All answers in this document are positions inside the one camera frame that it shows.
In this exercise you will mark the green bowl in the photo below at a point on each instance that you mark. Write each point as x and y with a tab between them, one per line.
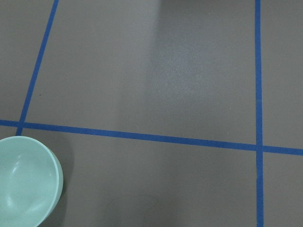
31	182

